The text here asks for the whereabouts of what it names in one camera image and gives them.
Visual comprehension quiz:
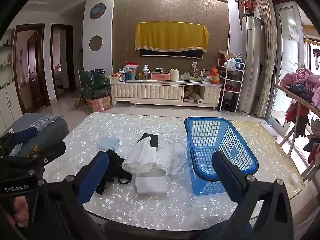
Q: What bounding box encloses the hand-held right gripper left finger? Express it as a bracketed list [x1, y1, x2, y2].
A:
[34, 151, 110, 240]

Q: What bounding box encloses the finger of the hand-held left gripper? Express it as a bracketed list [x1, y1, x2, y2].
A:
[25, 141, 67, 173]
[0, 127, 38, 155]

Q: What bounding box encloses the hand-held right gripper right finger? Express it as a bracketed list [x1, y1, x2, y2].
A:
[211, 151, 295, 240]

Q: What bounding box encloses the blue plastic basket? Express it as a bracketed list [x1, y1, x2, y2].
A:
[184, 117, 259, 196]

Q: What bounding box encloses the white garment with black band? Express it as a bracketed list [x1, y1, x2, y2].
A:
[122, 133, 160, 175]

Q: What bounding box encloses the white lace garment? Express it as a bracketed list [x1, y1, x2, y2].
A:
[156, 141, 187, 178]

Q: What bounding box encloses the white cloth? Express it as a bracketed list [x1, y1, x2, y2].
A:
[135, 176, 167, 195]

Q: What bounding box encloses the person's left hand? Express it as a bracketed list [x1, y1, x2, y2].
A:
[5, 195, 30, 227]

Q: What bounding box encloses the light blue patterned cloth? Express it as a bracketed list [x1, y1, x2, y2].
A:
[30, 115, 62, 130]

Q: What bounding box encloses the white side cabinet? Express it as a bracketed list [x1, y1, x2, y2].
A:
[0, 82, 25, 130]

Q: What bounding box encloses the cardboard box with red print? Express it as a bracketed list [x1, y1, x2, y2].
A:
[86, 95, 111, 112]

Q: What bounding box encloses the dark green plastic bag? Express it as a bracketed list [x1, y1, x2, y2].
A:
[79, 69, 111, 98]

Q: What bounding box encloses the orange packet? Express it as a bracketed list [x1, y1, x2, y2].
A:
[210, 67, 220, 84]

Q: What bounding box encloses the cream tufted tv cabinet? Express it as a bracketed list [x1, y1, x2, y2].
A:
[110, 80, 222, 109]

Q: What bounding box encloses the wooden clothes drying rack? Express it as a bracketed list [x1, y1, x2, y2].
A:
[274, 84, 320, 180]

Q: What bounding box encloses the white standing air conditioner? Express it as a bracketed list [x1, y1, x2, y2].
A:
[236, 16, 263, 117]

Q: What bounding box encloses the white plastic bag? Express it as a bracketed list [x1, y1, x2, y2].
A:
[224, 58, 238, 72]

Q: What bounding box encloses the red white snack bag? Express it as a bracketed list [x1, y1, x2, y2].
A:
[126, 62, 139, 80]

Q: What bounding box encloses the pink storage box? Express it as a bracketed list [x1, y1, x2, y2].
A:
[151, 72, 171, 82]

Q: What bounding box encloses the pink clothes pile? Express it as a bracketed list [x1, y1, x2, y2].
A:
[280, 68, 320, 105]

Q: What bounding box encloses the beige patterned curtain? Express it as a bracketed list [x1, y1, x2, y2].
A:
[255, 0, 279, 118]

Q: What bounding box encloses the black television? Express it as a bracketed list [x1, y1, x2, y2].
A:
[139, 46, 203, 60]

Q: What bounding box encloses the yellow cover cloth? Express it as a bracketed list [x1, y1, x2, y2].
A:
[134, 22, 210, 53]

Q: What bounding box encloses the vase with red berries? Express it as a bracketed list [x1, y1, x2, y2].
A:
[240, 0, 258, 17]

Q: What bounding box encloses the dark wooden door frame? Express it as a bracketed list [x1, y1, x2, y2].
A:
[12, 24, 51, 113]
[51, 24, 77, 101]

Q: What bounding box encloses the white wire shelf rack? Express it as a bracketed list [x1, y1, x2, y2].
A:
[217, 52, 245, 113]

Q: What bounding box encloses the round brown wall plate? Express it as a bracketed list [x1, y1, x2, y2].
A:
[89, 35, 103, 51]

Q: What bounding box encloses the round blue wall plate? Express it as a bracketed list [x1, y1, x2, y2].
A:
[89, 3, 106, 20]

